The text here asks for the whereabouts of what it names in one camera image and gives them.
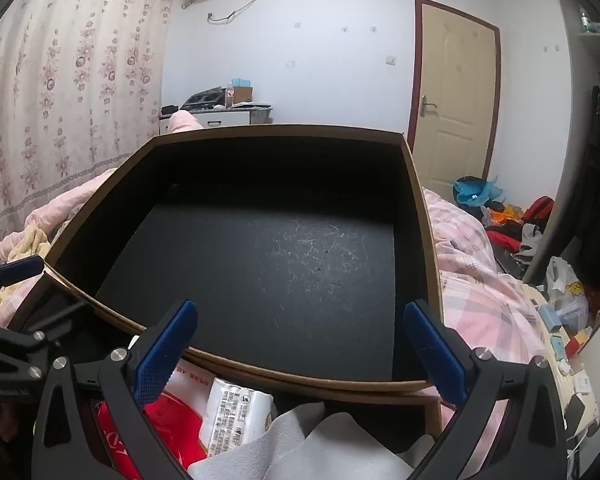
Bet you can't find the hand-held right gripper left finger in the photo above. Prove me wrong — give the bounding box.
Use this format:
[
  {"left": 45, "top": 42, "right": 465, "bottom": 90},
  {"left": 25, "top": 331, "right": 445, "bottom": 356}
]
[{"left": 31, "top": 299, "right": 199, "bottom": 480}]

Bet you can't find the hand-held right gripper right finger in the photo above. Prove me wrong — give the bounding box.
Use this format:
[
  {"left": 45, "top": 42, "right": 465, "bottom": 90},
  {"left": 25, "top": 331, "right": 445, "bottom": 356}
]
[{"left": 402, "top": 299, "right": 569, "bottom": 480}]

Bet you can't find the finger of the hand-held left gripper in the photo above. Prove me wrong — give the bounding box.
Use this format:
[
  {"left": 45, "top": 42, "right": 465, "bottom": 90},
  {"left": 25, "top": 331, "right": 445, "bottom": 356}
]
[
  {"left": 0, "top": 255, "right": 46, "bottom": 318},
  {"left": 7, "top": 275, "right": 91, "bottom": 346}
]

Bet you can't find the red white tissue pack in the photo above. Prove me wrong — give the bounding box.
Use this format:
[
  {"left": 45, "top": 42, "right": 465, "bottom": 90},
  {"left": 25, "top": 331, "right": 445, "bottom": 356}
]
[
  {"left": 94, "top": 359, "right": 212, "bottom": 480},
  {"left": 200, "top": 377, "right": 274, "bottom": 459}
]

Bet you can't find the brown-edged black storage box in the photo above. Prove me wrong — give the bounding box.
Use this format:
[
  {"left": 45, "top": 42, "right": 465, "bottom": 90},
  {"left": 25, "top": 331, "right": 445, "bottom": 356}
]
[{"left": 44, "top": 125, "right": 443, "bottom": 397}]

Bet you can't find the white sock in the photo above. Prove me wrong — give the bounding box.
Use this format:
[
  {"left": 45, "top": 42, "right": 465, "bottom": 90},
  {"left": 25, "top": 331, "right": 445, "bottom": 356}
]
[{"left": 187, "top": 400, "right": 433, "bottom": 480}]

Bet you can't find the yellow towel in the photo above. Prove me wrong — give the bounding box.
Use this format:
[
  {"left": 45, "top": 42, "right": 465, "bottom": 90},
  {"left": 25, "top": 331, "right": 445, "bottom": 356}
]
[{"left": 0, "top": 224, "right": 53, "bottom": 318}]

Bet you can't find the pink quilt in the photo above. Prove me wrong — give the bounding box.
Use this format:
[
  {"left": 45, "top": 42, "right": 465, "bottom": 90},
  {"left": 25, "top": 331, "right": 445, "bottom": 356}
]
[{"left": 0, "top": 111, "right": 206, "bottom": 328}]

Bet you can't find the pile of small boxes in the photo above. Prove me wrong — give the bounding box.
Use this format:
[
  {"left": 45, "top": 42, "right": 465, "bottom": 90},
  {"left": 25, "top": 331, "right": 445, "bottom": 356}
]
[{"left": 530, "top": 282, "right": 600, "bottom": 441}]

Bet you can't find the pile of dark clothes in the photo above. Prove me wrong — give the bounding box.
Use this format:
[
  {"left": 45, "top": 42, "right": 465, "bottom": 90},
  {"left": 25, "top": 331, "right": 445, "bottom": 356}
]
[{"left": 482, "top": 210, "right": 548, "bottom": 281}]

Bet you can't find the white plastic bag yellow print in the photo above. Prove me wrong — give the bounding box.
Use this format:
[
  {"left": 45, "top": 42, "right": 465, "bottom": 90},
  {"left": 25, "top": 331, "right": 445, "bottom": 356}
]
[{"left": 545, "top": 256, "right": 589, "bottom": 322}]

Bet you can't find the orange cloth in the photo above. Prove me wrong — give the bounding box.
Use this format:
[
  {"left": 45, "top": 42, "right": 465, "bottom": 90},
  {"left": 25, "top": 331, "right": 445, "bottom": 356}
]
[{"left": 485, "top": 202, "right": 525, "bottom": 226}]

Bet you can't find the blue plastic bag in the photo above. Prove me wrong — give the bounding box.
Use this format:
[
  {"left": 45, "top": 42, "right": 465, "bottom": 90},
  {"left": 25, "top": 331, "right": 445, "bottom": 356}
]
[{"left": 452, "top": 176, "right": 506, "bottom": 208}]

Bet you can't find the red bag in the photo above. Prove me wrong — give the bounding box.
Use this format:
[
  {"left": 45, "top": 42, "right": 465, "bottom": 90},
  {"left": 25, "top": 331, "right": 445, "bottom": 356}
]
[{"left": 522, "top": 196, "right": 556, "bottom": 223}]

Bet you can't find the floral curtain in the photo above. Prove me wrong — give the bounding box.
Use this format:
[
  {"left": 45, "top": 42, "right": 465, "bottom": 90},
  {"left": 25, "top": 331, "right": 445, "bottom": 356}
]
[{"left": 0, "top": 0, "right": 181, "bottom": 256}]

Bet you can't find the white desk with drawer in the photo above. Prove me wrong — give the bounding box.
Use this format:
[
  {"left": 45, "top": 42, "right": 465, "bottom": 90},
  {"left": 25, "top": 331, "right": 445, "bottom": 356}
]
[{"left": 159, "top": 104, "right": 273, "bottom": 134}]

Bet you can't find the cream door with brown frame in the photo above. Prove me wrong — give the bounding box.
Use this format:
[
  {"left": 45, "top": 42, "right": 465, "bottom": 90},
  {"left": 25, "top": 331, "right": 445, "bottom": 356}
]
[{"left": 407, "top": 0, "right": 502, "bottom": 196}]

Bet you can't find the grey air conditioner hose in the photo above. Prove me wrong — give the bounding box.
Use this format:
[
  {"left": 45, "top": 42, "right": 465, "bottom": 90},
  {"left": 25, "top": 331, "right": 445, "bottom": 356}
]
[{"left": 182, "top": 0, "right": 272, "bottom": 25}]

